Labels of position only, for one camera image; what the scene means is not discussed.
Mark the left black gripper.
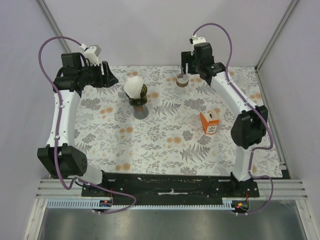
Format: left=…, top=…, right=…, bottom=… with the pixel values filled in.
left=78, top=61, right=119, bottom=89

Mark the white paper coffee filter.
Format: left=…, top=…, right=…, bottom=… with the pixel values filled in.
left=123, top=76, right=144, bottom=99

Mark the green glass coffee dripper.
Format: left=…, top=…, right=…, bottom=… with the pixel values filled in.
left=126, top=84, right=148, bottom=108

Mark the orange coffee filter box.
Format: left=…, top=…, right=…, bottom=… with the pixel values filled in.
left=199, top=110, right=220, bottom=135

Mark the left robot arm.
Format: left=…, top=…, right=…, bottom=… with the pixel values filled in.
left=37, top=46, right=119, bottom=197

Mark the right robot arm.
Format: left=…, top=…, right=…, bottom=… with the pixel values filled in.
left=181, top=37, right=268, bottom=197

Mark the small glass beaker brown band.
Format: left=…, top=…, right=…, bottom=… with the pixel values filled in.
left=175, top=73, right=190, bottom=88

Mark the floral patterned table mat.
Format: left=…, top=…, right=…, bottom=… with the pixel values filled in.
left=72, top=65, right=283, bottom=178

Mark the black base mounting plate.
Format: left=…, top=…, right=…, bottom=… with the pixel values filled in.
left=81, top=172, right=260, bottom=207

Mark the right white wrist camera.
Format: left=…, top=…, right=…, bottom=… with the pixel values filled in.
left=189, top=34, right=207, bottom=56

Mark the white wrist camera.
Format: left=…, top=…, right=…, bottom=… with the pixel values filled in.
left=80, top=43, right=101, bottom=66
left=189, top=34, right=207, bottom=56

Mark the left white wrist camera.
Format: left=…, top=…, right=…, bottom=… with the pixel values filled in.
left=80, top=43, right=101, bottom=66

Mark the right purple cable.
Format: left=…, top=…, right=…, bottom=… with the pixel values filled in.
left=191, top=23, right=275, bottom=216

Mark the purple cable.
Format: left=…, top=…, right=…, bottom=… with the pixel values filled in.
left=191, top=23, right=275, bottom=216
left=38, top=36, right=137, bottom=215

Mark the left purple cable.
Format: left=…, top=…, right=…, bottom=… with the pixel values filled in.
left=38, top=36, right=137, bottom=215

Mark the white slotted cable duct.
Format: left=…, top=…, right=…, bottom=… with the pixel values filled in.
left=46, top=198, right=237, bottom=209

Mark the aluminium rail frame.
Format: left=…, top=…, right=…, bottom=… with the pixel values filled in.
left=35, top=179, right=308, bottom=200

